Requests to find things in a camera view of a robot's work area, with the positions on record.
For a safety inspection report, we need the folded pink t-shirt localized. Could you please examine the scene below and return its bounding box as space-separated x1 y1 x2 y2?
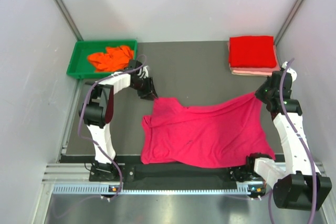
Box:
229 46 280 77

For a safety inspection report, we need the green plastic bin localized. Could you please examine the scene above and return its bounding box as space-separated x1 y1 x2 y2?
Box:
67 39 138 79

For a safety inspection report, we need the folded peach t-shirt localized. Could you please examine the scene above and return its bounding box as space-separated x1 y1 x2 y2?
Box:
231 68 272 77

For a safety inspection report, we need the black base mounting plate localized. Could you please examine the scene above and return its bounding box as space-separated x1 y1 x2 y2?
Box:
89 155 260 185

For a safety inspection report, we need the magenta pink t-shirt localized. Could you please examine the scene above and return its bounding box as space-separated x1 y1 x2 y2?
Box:
140 93 275 168

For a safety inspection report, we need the aluminium frame rail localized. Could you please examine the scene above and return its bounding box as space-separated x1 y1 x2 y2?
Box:
42 163 91 183

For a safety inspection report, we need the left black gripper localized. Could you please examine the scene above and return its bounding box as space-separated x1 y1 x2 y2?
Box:
131 76 158 101

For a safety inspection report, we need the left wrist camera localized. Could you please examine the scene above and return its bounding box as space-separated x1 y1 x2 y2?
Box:
137 66 150 79

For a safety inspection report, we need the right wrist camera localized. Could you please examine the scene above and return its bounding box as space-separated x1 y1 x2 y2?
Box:
281 61 298 82

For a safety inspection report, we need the folded red t-shirt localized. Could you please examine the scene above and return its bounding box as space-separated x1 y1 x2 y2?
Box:
228 36 277 68

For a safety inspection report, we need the slotted grey cable duct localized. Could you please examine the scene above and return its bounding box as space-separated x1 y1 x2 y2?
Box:
52 183 266 195

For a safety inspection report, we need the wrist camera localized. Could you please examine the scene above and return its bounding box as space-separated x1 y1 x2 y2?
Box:
281 61 298 82
137 66 150 79

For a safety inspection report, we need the orange t-shirt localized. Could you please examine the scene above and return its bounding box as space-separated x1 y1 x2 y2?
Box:
87 45 134 72

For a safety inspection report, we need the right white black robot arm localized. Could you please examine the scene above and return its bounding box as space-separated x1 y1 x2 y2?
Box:
245 70 332 210

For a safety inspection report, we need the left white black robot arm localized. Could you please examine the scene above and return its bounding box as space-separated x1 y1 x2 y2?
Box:
78 60 158 182

